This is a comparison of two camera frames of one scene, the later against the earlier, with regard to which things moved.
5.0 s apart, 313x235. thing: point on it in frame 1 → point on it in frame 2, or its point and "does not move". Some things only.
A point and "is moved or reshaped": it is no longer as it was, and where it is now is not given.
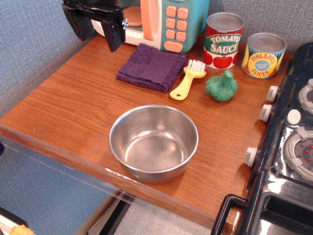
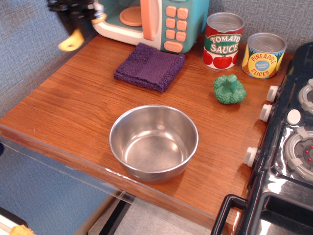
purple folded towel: [148, 65] does not move
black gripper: [109, 10] → [77, 14]
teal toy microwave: [172, 26] does not move
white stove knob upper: [272, 93] does not move
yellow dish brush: [195, 69] → [75, 40]
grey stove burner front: [298, 152] does not move
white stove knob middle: [265, 112] does not move
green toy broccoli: [223, 87] is moved or reshaped
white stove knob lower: [250, 156] does not move
